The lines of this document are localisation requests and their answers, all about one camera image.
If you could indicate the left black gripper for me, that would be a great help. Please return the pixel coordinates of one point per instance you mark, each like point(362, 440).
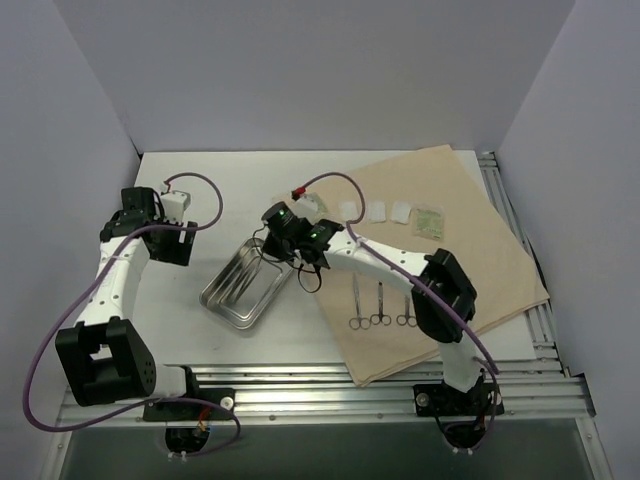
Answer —
point(173, 245)

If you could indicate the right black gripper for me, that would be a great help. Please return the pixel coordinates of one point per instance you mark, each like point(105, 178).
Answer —
point(273, 245)

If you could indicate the green gauze packet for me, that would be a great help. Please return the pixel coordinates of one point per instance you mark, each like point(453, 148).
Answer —
point(428, 222)
point(317, 204)

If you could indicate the white gauze pad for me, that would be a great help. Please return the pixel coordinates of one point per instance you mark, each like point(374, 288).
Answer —
point(377, 212)
point(348, 210)
point(401, 212)

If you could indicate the stainless steel tray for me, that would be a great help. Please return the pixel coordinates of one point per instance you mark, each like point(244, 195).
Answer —
point(270, 279)

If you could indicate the steel tweezers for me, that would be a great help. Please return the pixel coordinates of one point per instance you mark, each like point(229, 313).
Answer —
point(237, 285)

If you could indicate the steel scissors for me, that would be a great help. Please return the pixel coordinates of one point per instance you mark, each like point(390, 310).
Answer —
point(380, 317)
point(359, 321)
point(406, 318)

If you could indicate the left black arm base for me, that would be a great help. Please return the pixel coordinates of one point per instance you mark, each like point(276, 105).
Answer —
point(217, 399)

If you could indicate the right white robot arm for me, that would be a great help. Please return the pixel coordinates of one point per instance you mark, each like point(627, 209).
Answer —
point(442, 295)

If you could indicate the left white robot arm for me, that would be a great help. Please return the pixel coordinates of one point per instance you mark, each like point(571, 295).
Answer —
point(104, 358)

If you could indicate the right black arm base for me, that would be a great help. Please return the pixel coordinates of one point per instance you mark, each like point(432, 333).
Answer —
point(441, 400)

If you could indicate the beige cloth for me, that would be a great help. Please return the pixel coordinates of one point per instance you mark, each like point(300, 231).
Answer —
point(499, 268)

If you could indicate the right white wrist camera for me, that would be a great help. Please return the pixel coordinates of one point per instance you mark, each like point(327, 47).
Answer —
point(302, 208)

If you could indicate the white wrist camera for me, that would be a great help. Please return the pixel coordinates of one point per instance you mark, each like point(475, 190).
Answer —
point(302, 208)
point(175, 204)

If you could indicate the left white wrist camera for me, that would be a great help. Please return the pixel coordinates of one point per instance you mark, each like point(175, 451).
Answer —
point(175, 204)

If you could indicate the right side aluminium rail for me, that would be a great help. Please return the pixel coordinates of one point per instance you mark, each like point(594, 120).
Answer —
point(529, 336)

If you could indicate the aluminium rail frame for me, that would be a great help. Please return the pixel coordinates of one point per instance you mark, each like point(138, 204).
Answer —
point(311, 422)

